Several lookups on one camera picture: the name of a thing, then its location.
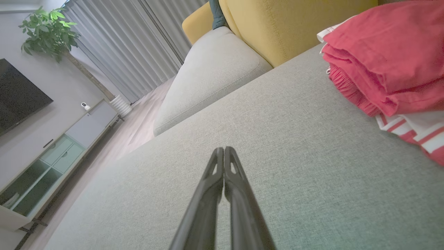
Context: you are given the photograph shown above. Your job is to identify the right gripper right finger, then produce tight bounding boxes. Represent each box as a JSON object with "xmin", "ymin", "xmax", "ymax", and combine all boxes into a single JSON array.
[{"xmin": 224, "ymin": 146, "xmax": 276, "ymax": 250}]

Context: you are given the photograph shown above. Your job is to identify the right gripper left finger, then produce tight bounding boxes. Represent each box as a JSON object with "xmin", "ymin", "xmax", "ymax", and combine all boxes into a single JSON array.
[{"xmin": 169, "ymin": 147, "xmax": 225, "ymax": 250}]

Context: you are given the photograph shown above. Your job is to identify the red shorts with white stripes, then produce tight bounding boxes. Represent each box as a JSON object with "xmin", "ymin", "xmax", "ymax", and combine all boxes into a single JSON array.
[{"xmin": 328, "ymin": 64, "xmax": 444, "ymax": 166}]

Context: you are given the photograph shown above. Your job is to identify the red t-shirt with white band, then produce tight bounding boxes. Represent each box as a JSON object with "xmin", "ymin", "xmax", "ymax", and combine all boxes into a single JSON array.
[{"xmin": 317, "ymin": 0, "xmax": 444, "ymax": 117}]

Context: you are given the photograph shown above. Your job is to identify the large grey sofa ottoman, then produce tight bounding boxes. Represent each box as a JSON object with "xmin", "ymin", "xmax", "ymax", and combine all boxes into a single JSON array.
[{"xmin": 43, "ymin": 43, "xmax": 444, "ymax": 250}]

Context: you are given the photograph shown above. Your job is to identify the white ribbed plant pot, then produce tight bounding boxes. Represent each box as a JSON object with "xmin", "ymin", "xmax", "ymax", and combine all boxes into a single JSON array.
[{"xmin": 110, "ymin": 94, "xmax": 133, "ymax": 118}]

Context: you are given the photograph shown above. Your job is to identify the grey TV cabinet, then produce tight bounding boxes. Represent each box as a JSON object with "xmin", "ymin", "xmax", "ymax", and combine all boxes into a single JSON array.
[{"xmin": 0, "ymin": 99, "xmax": 120, "ymax": 232}]

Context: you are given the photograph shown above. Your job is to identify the grey pleated curtain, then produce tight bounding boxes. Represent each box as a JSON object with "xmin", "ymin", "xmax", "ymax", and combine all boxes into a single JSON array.
[{"xmin": 62, "ymin": 0, "xmax": 208, "ymax": 105}]

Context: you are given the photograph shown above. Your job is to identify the yellow sofa back cushion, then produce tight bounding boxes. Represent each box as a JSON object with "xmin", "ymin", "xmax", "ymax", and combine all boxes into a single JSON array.
[
  {"xmin": 219, "ymin": 0, "xmax": 378, "ymax": 68},
  {"xmin": 182, "ymin": 2, "xmax": 217, "ymax": 45}
]

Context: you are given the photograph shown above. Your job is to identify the teal throw pillow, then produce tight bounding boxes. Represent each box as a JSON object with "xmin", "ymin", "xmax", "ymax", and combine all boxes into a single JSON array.
[{"xmin": 208, "ymin": 0, "xmax": 230, "ymax": 30}]

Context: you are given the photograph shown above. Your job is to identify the black flat television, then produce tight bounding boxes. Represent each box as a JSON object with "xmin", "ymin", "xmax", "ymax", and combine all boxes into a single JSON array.
[{"xmin": 0, "ymin": 58, "xmax": 54, "ymax": 137}]

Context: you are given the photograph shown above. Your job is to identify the green potted tree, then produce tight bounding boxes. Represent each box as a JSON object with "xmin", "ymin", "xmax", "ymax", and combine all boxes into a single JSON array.
[{"xmin": 19, "ymin": 6, "xmax": 116, "ymax": 101}]

